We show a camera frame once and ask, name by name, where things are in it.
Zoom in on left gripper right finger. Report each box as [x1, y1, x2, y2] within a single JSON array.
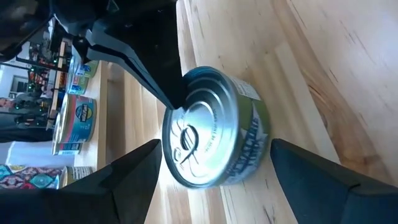
[[269, 138, 398, 224]]

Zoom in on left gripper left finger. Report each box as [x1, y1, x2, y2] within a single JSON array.
[[0, 138, 163, 224]]

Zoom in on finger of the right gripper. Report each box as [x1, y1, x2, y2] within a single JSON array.
[[73, 29, 177, 111], [102, 0, 188, 108]]

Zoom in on cluttered storage shelving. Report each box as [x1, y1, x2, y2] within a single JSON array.
[[14, 39, 68, 94]]

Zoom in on colourful patterned quilt panel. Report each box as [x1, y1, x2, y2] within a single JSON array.
[[0, 164, 60, 190]]

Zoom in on silver-lid tuna can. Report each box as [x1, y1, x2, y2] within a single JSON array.
[[81, 55, 101, 79], [50, 140, 84, 157]]

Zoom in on gold-lid tuna can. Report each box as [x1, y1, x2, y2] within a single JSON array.
[[66, 72, 91, 96]]

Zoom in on pull-tab tuna can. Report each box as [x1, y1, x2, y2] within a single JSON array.
[[58, 94, 98, 144], [161, 65, 271, 190], [58, 166, 95, 190]]

